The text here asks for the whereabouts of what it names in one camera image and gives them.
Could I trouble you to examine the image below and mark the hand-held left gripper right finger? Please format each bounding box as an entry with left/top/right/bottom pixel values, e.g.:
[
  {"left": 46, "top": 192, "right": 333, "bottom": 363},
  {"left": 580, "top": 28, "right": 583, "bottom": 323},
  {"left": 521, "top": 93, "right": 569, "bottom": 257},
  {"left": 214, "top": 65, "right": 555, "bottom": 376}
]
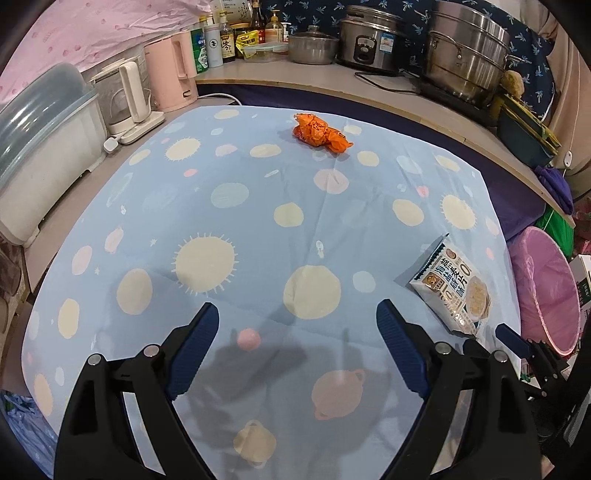
[{"left": 376, "top": 299, "right": 543, "bottom": 480}]

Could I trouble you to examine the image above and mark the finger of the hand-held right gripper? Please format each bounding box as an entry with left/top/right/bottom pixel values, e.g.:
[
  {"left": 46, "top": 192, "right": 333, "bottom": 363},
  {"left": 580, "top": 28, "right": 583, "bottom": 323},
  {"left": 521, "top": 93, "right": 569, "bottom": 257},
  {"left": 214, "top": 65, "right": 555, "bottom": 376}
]
[{"left": 496, "top": 323, "right": 570, "bottom": 383}]

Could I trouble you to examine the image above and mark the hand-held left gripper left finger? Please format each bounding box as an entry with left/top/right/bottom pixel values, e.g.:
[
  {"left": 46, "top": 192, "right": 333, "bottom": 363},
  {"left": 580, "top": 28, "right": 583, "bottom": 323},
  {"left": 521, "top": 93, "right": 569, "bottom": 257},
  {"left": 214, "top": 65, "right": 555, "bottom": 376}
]
[{"left": 54, "top": 302, "right": 220, "bottom": 480}]

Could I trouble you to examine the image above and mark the bin with purple liner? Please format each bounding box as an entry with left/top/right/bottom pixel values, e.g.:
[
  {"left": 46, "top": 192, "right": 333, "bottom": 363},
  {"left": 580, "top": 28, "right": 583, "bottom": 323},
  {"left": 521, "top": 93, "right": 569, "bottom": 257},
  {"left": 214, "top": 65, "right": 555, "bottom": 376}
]
[{"left": 508, "top": 226, "right": 583, "bottom": 356}]

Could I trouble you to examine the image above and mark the white teal snack packet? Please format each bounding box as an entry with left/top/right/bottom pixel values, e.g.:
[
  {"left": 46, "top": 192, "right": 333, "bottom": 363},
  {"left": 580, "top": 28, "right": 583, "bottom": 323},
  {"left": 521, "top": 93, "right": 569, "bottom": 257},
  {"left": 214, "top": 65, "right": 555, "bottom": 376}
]
[{"left": 409, "top": 234, "right": 494, "bottom": 341}]

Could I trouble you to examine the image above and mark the white printed box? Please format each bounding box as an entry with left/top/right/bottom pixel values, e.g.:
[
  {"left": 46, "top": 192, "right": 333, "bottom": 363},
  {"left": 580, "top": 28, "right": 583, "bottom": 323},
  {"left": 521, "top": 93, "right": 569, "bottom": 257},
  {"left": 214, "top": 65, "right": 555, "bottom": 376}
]
[{"left": 570, "top": 254, "right": 591, "bottom": 333}]

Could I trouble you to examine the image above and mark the green bag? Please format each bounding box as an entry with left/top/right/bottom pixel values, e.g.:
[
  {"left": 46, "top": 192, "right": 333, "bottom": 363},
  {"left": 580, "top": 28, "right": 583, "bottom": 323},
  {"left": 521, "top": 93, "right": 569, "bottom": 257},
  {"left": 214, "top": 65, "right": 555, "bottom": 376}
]
[{"left": 538, "top": 205, "right": 578, "bottom": 259}]

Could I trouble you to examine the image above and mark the blue planet print tablecloth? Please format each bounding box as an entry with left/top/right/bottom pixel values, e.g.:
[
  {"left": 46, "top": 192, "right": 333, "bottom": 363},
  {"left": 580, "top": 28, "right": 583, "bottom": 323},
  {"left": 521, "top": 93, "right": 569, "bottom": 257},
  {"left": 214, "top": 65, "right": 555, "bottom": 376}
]
[{"left": 23, "top": 105, "right": 522, "bottom": 480}]

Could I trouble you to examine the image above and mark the blue plastic bag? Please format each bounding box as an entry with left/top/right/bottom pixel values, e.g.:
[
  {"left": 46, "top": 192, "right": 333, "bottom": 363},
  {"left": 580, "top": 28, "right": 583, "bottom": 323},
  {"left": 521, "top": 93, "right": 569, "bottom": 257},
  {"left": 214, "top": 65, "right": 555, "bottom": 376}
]
[{"left": 0, "top": 390, "right": 61, "bottom": 480}]

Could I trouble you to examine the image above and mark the orange crumpled wrapper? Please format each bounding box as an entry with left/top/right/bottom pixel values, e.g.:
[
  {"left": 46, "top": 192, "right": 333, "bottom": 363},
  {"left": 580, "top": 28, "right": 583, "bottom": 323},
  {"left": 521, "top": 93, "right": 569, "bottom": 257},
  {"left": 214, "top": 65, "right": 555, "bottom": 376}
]
[{"left": 292, "top": 112, "right": 355, "bottom": 155}]

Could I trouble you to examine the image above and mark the black induction cooker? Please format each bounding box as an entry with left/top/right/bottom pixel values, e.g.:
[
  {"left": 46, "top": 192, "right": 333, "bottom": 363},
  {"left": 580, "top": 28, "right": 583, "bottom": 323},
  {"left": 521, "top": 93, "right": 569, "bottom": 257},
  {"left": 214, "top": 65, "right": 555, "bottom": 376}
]
[{"left": 418, "top": 78, "right": 502, "bottom": 123}]

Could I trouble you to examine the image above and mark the loofah sponge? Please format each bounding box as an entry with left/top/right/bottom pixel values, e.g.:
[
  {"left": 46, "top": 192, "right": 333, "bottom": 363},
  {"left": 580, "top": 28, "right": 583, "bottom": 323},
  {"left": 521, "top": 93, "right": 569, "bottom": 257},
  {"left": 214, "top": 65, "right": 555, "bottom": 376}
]
[{"left": 501, "top": 70, "right": 527, "bottom": 97}]

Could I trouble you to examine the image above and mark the white box with grey lid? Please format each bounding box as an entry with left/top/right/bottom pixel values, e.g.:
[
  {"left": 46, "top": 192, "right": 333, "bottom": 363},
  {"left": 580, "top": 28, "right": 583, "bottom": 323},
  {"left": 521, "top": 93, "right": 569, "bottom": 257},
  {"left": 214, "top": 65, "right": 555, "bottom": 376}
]
[{"left": 0, "top": 62, "right": 109, "bottom": 245}]

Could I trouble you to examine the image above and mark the white glass kettle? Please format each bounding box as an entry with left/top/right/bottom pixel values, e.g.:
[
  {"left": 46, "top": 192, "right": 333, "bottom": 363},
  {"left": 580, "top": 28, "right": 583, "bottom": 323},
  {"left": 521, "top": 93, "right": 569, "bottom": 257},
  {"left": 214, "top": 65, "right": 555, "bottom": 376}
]
[{"left": 90, "top": 58, "right": 166, "bottom": 145}]

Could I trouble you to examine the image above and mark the large steel steamer pot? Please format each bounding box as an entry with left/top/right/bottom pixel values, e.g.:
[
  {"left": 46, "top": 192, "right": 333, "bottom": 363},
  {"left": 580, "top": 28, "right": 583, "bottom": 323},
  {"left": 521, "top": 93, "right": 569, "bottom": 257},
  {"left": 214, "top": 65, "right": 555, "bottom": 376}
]
[{"left": 422, "top": 0, "right": 525, "bottom": 104}]

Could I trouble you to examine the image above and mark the pink electric kettle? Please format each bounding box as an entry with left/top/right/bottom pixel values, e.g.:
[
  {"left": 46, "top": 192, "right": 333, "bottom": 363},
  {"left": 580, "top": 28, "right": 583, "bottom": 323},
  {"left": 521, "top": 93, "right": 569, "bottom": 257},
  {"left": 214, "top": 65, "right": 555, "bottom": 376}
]
[{"left": 143, "top": 31, "right": 200, "bottom": 112}]

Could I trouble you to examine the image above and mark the green white canister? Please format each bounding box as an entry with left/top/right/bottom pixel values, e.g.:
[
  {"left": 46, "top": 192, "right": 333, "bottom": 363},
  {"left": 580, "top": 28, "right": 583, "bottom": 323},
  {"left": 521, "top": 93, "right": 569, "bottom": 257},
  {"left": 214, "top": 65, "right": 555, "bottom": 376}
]
[{"left": 190, "top": 28, "right": 208, "bottom": 75}]

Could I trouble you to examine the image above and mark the white plastic bottle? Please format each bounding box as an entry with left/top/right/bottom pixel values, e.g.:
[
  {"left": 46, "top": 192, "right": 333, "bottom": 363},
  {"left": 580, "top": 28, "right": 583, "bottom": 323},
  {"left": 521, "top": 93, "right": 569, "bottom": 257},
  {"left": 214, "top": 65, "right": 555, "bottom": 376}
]
[{"left": 204, "top": 23, "right": 225, "bottom": 69}]

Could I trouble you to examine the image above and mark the beige cloth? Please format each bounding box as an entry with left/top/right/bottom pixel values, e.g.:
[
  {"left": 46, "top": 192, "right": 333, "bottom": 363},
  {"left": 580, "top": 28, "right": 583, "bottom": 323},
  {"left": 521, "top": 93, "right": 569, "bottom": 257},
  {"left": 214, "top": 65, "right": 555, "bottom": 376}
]
[{"left": 538, "top": 0, "right": 591, "bottom": 153}]

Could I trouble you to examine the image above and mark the clear food container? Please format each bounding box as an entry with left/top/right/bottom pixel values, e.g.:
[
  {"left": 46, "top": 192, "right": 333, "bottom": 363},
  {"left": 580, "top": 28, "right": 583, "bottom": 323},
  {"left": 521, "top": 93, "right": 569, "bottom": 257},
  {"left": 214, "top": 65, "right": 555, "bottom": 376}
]
[{"left": 242, "top": 42, "right": 289, "bottom": 63}]

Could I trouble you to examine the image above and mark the steel rice cooker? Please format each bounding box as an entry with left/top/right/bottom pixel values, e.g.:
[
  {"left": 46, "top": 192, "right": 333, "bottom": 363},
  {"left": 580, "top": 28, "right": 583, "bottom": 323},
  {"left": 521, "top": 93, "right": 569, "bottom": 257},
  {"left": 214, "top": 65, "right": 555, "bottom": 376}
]
[{"left": 336, "top": 4, "right": 409, "bottom": 77}]

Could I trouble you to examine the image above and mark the dark sauce bottle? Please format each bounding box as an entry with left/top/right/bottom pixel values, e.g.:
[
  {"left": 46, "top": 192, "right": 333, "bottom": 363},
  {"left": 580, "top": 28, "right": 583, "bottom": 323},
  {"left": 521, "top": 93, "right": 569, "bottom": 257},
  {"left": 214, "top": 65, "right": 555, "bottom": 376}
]
[{"left": 217, "top": 10, "right": 237, "bottom": 63}]

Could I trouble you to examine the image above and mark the yellow packet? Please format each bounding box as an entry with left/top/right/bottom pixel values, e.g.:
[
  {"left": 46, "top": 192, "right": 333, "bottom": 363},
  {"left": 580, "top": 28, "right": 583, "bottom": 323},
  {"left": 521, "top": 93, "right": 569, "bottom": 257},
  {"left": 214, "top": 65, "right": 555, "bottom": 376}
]
[{"left": 235, "top": 30, "right": 259, "bottom": 58}]

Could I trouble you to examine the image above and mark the small steel pot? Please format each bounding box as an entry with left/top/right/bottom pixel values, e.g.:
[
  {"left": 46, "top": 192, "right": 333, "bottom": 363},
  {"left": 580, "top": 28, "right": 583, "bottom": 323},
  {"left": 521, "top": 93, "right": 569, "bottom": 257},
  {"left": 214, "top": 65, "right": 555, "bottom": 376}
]
[{"left": 287, "top": 25, "right": 340, "bottom": 65}]

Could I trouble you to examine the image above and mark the brown glass bottle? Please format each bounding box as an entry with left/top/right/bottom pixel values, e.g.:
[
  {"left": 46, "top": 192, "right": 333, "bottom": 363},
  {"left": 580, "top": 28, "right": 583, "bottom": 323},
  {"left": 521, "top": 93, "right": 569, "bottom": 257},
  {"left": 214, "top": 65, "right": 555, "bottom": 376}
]
[{"left": 249, "top": 0, "right": 266, "bottom": 44}]

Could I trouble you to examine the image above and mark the pink dotted curtain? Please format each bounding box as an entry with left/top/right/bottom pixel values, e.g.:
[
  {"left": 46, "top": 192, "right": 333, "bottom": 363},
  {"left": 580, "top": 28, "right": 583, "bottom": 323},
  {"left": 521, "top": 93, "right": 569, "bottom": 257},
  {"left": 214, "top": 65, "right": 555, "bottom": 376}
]
[{"left": 0, "top": 0, "right": 213, "bottom": 107}]

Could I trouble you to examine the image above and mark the white carton box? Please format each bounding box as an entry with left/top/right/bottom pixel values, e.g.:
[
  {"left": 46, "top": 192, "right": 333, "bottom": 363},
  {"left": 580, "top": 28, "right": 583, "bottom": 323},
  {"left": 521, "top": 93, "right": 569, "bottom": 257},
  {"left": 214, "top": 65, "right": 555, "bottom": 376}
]
[{"left": 217, "top": 0, "right": 252, "bottom": 24}]

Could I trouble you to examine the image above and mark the white power cable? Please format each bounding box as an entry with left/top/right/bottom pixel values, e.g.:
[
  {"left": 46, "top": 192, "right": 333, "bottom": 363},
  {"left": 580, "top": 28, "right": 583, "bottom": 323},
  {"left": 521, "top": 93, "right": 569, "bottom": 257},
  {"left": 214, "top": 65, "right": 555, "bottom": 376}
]
[{"left": 198, "top": 92, "right": 242, "bottom": 108}]

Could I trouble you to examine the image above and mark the black power cable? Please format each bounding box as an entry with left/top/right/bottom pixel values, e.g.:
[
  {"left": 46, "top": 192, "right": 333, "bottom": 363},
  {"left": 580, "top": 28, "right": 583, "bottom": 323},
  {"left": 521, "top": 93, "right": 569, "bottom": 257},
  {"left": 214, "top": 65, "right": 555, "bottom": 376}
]
[{"left": 355, "top": 69, "right": 423, "bottom": 95}]

